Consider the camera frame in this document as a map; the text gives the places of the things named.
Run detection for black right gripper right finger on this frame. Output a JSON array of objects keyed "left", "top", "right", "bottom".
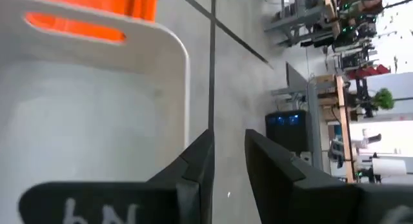
[{"left": 244, "top": 128, "right": 413, "bottom": 224}]

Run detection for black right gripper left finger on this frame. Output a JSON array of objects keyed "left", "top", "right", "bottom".
[{"left": 18, "top": 128, "right": 216, "bottom": 224}]

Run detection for black computer tower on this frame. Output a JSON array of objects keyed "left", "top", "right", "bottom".
[{"left": 265, "top": 109, "right": 311, "bottom": 154}]

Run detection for wooden-top desk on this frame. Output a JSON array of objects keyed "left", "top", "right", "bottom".
[{"left": 317, "top": 74, "right": 358, "bottom": 183}]

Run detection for white paper roll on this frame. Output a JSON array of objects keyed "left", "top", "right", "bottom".
[{"left": 372, "top": 157, "right": 408, "bottom": 178}]

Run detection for grey desk panel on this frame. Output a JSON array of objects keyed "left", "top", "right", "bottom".
[{"left": 270, "top": 61, "right": 324, "bottom": 170}]

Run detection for grey plastic crate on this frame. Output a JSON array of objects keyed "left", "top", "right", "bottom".
[{"left": 0, "top": 0, "right": 191, "bottom": 224}]

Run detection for green potted plant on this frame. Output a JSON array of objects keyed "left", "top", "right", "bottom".
[{"left": 372, "top": 87, "right": 396, "bottom": 111}]

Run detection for red bins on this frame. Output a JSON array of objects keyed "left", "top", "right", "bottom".
[{"left": 347, "top": 64, "right": 392, "bottom": 80}]

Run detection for grey metal workbench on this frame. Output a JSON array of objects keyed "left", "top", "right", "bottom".
[{"left": 263, "top": 0, "right": 341, "bottom": 48}]

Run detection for small orange plastic basket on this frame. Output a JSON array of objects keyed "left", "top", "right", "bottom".
[{"left": 25, "top": 0, "right": 159, "bottom": 44}]

